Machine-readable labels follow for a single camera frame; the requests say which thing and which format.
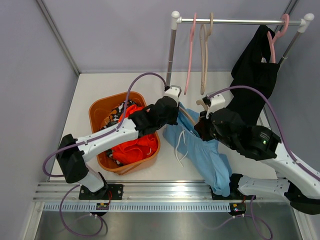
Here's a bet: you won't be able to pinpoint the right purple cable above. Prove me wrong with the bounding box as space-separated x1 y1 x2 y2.
199 85 320 240

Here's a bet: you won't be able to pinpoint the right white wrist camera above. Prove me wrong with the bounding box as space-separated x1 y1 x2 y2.
202 94 226 120

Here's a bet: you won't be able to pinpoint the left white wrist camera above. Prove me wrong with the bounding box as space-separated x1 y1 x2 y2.
164 85 182 104

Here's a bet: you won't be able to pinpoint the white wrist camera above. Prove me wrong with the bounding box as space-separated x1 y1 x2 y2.
164 85 182 104
202 94 226 120

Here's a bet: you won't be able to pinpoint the aluminium mounting rail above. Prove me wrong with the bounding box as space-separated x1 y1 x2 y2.
33 181 250 202

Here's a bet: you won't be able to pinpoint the camouflage patterned shorts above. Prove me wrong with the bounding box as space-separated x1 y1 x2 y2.
100 99 142 167

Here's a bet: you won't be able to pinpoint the beige hanger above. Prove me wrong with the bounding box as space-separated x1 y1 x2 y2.
179 101 200 126
199 12 214 95

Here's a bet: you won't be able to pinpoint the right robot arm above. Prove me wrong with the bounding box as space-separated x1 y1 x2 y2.
194 108 320 215

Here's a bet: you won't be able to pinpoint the purple cable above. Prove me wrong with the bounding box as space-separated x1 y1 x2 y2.
199 85 320 240
41 72 168 237

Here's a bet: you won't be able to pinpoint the black shorts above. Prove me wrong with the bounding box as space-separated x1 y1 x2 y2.
226 25 280 125

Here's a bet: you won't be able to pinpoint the pink hanger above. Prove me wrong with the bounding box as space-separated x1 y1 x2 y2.
184 13 197 95
267 13 290 64

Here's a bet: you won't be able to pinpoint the bright orange shorts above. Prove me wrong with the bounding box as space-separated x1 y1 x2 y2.
122 104 159 163

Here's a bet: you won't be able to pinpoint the metal clothes rack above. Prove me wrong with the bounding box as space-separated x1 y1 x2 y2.
165 10 315 85

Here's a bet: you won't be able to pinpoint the orange plastic basket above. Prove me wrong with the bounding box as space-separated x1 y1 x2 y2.
88 92 161 175

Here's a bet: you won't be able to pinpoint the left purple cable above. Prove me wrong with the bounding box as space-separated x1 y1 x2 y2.
41 72 168 237

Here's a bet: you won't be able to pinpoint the light blue shorts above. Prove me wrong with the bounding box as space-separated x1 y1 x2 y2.
162 112 232 197

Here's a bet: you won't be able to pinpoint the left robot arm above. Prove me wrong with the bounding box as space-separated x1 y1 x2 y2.
55 95 179 200

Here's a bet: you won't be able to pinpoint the white slotted cable duct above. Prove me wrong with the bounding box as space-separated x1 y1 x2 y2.
43 202 231 213

